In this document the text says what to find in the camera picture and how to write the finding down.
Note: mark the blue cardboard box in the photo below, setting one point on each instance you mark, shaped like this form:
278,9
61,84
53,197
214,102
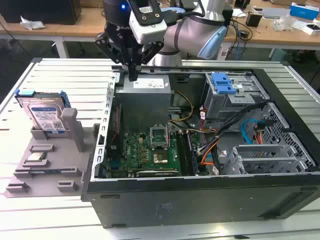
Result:
305,11

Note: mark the metal disk bay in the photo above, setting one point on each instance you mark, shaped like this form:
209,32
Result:
262,150

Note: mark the grey metal drive cage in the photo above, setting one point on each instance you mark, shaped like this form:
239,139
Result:
225,107

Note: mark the crumpled white paper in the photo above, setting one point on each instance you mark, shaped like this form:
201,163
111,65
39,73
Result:
31,25

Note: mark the green motherboard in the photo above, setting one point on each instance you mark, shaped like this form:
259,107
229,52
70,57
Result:
135,150

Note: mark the small white open box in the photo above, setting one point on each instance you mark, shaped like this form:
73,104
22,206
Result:
310,29

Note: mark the silver CPU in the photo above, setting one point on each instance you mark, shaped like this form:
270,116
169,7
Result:
36,157

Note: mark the dark RAM stick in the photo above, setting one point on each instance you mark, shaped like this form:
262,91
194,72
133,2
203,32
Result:
50,171

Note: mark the black RAM slot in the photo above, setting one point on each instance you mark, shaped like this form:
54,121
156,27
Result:
189,153
186,153
193,153
182,153

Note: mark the small black cube box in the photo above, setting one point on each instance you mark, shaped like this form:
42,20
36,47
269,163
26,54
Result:
253,20

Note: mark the hard disk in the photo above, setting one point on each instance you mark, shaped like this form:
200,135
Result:
43,112

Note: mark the grey parts rack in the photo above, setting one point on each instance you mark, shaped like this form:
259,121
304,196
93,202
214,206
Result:
62,160

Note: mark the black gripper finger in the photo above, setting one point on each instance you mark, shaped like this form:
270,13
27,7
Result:
107,45
152,52

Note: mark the black desk device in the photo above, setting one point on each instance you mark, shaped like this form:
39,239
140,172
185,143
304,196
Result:
242,3

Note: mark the blue plastic drive latch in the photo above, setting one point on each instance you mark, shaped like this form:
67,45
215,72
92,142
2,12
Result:
222,86

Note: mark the wide black equipment case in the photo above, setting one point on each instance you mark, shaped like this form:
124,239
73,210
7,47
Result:
37,10

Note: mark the CPU socket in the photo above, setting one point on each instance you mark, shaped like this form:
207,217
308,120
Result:
160,158

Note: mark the metal locking lever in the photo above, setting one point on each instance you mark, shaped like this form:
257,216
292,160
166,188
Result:
171,128

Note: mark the grey power supply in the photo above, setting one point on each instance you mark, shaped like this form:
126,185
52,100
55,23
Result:
142,105

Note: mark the black open PC case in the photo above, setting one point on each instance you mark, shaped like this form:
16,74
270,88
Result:
200,205

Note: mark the grey flat box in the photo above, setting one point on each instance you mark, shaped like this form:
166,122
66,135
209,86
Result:
275,12

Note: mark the black graphics card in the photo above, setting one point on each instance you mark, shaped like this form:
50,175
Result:
157,173

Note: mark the clear plastic bag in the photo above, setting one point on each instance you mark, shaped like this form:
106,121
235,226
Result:
282,23

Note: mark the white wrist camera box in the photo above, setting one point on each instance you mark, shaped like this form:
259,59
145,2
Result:
150,32

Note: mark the white power strip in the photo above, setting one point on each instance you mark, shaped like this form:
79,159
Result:
222,53

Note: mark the small black computer tower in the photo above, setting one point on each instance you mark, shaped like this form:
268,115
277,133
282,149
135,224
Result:
228,15

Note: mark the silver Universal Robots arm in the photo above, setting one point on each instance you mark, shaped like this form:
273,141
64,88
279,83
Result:
190,32

